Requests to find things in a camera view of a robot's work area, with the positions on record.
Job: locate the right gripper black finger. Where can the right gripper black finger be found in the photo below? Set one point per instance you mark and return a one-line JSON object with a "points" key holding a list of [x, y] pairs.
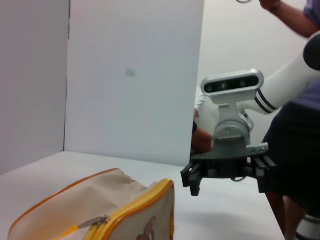
{"points": [[263, 172], [195, 177]]}

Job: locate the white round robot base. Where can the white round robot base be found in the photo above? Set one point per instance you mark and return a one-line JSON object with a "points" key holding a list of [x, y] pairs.
{"points": [[310, 228]]}

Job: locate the person's bare forearm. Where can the person's bare forearm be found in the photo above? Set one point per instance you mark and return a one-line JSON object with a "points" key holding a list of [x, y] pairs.
{"points": [[290, 17]]}

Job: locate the pale backdrop panel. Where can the pale backdrop panel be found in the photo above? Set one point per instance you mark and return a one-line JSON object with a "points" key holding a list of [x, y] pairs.
{"points": [[132, 75], [30, 87]]}

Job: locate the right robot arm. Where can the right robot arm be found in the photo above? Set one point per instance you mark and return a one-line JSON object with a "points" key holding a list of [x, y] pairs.
{"points": [[285, 80]]}

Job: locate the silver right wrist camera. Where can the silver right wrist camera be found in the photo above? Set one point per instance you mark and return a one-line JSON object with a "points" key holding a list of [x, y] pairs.
{"points": [[232, 85]]}

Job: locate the person's bare hand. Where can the person's bare hand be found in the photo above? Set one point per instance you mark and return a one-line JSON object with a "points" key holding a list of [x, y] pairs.
{"points": [[202, 141]]}

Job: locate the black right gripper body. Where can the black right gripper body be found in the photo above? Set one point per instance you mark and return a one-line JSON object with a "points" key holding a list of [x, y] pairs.
{"points": [[225, 165]]}

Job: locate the silver zipper pull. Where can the silver zipper pull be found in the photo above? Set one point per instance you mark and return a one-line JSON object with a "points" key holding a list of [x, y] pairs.
{"points": [[93, 221]]}

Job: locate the beige food bag orange trim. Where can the beige food bag orange trim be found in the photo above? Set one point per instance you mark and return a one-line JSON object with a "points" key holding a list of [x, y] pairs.
{"points": [[75, 200]]}

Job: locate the person in purple shirt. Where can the person in purple shirt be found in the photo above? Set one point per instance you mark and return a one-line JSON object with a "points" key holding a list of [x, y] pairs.
{"points": [[297, 150]]}

